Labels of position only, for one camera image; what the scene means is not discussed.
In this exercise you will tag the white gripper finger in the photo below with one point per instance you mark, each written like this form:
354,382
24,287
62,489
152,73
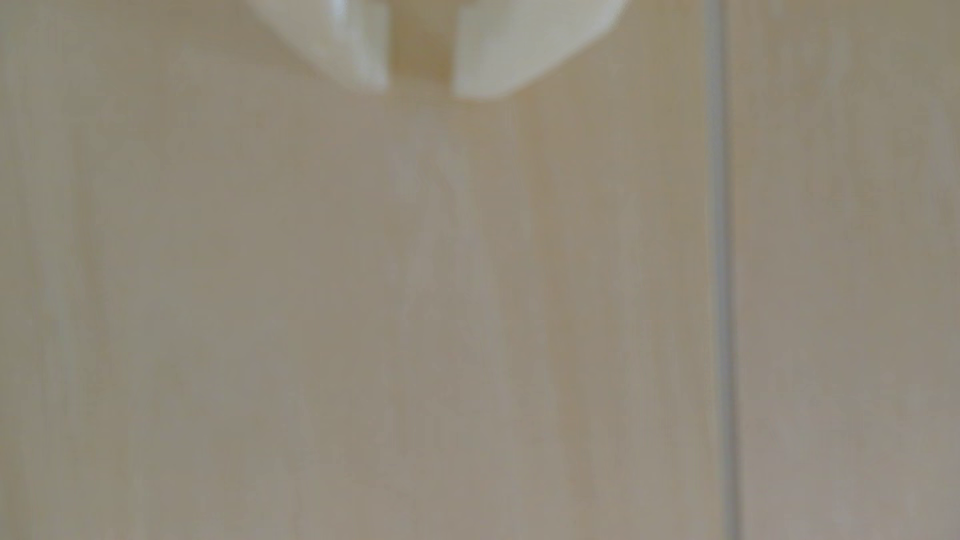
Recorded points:
337,37
525,45

